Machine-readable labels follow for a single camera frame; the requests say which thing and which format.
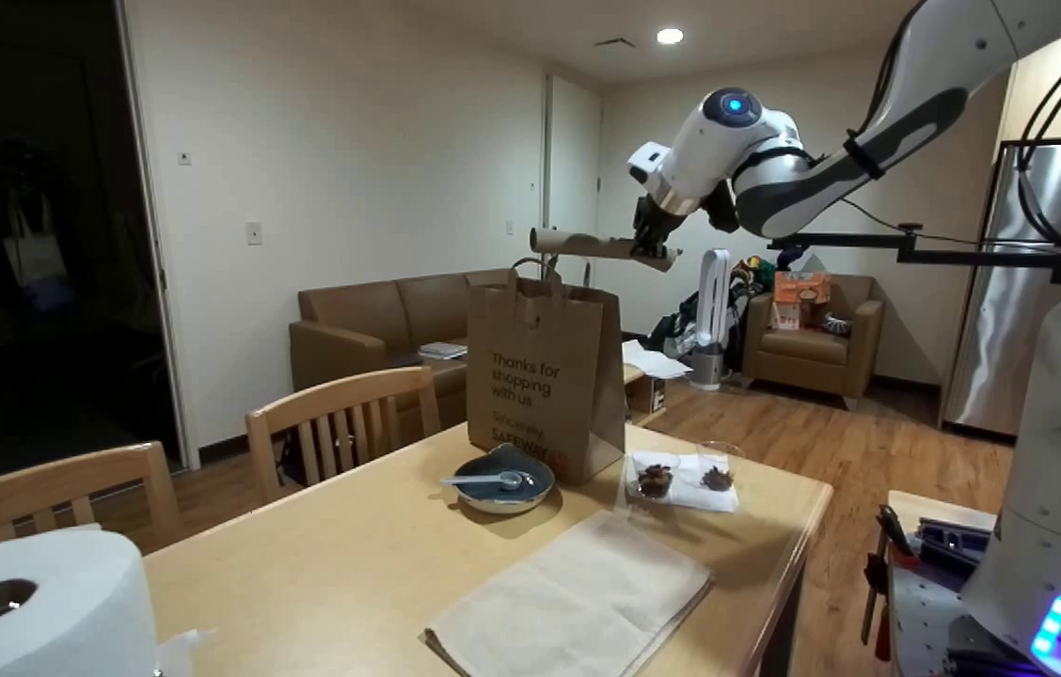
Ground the orange black clamp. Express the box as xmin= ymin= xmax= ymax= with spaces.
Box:
xmin=874 ymin=499 xmax=921 ymax=565
xmin=859 ymin=551 xmax=898 ymax=665

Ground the brown sofa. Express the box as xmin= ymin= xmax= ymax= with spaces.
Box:
xmin=285 ymin=264 xmax=523 ymax=395

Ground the black boom bar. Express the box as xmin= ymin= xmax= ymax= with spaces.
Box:
xmin=766 ymin=224 xmax=1061 ymax=291

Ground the orange snack box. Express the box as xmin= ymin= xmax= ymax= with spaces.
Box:
xmin=766 ymin=266 xmax=836 ymax=334

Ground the white cushion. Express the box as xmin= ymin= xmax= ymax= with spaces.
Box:
xmin=415 ymin=340 xmax=474 ymax=370

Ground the white closet door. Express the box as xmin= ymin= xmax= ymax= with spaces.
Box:
xmin=540 ymin=72 xmax=605 ymax=291

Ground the white standing appliance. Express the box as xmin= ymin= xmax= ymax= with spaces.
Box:
xmin=686 ymin=246 xmax=739 ymax=390

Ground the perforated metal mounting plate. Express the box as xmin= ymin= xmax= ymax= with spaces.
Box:
xmin=882 ymin=560 xmax=1024 ymax=677

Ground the black velcro strap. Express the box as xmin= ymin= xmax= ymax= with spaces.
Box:
xmin=837 ymin=128 xmax=886 ymax=182

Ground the brown armchair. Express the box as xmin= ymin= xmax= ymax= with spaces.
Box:
xmin=737 ymin=270 xmax=886 ymax=408

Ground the dark blue bowl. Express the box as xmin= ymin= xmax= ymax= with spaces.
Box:
xmin=447 ymin=443 xmax=560 ymax=520

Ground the light wooden chair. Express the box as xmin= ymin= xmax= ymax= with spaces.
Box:
xmin=0 ymin=436 xmax=188 ymax=565
xmin=239 ymin=362 xmax=444 ymax=507

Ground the brown paper shopping bag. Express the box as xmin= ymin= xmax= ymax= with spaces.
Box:
xmin=462 ymin=251 xmax=629 ymax=488

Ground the white tote bag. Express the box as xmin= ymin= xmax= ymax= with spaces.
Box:
xmin=0 ymin=201 xmax=70 ymax=313

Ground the white paper towel roll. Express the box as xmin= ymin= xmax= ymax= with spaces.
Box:
xmin=0 ymin=523 xmax=166 ymax=677

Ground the black mounting bracket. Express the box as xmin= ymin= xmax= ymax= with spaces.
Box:
xmin=910 ymin=515 xmax=997 ymax=585

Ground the white crumpled cloth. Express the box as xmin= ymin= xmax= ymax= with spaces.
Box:
xmin=622 ymin=334 xmax=694 ymax=387

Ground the light grey spoon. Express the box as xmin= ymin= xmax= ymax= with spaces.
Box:
xmin=450 ymin=468 xmax=540 ymax=497

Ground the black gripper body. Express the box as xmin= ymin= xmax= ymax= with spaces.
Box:
xmin=630 ymin=184 xmax=693 ymax=255

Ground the beige paper napkin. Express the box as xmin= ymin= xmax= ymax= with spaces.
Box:
xmin=420 ymin=507 xmax=719 ymax=677

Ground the wooden cart top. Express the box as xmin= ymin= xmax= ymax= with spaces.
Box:
xmin=882 ymin=484 xmax=1000 ymax=540

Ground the small dark bag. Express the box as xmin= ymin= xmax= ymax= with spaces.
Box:
xmin=810 ymin=303 xmax=859 ymax=344

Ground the stainless steel refrigerator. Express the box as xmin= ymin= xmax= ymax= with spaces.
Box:
xmin=938 ymin=137 xmax=1061 ymax=443

